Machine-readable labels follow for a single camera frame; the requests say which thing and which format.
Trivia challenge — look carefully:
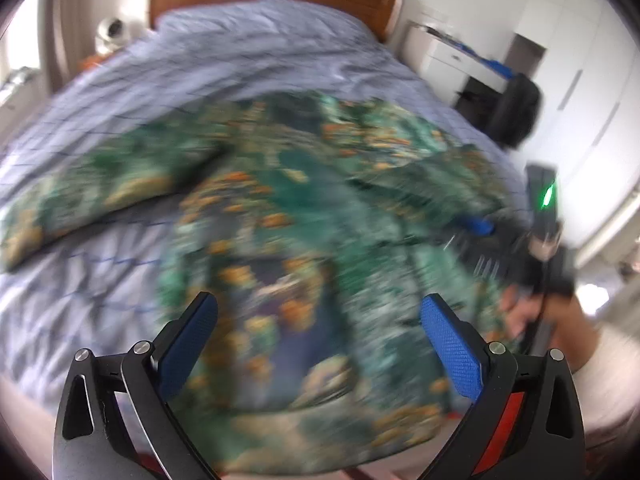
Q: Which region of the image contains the blue item on cabinet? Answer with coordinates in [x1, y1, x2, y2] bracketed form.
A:
[465, 45, 516, 79]

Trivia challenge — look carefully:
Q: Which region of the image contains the green floral garment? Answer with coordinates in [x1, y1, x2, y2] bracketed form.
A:
[0, 87, 531, 476]

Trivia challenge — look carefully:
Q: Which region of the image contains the black bag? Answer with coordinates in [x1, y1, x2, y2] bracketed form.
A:
[455, 72, 543, 151]

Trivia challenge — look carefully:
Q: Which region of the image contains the white wardrobe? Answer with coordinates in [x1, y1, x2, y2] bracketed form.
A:
[500, 0, 640, 261]

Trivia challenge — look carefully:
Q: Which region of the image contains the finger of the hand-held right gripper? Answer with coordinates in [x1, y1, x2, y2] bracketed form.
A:
[450, 212, 531, 242]
[444, 239, 531, 281]

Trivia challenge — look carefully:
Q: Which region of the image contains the person's right forearm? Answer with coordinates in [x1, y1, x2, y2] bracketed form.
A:
[547, 292, 640, 441]

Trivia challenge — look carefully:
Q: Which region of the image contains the white bedside cabinet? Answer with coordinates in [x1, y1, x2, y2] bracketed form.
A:
[402, 20, 511, 106]

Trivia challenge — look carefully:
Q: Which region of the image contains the grey plaid bed blanket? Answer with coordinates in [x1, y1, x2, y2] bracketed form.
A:
[0, 0, 531, 411]

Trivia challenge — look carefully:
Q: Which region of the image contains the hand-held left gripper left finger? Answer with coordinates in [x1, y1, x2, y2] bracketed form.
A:
[52, 291, 221, 480]

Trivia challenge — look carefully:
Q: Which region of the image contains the white round device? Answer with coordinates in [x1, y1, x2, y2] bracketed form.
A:
[95, 16, 129, 54]

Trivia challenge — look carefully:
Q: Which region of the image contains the person's right hand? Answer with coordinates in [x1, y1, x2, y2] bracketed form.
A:
[500, 242, 576, 346]

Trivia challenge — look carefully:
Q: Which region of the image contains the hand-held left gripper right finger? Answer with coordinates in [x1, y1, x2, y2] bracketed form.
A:
[419, 294, 587, 480]

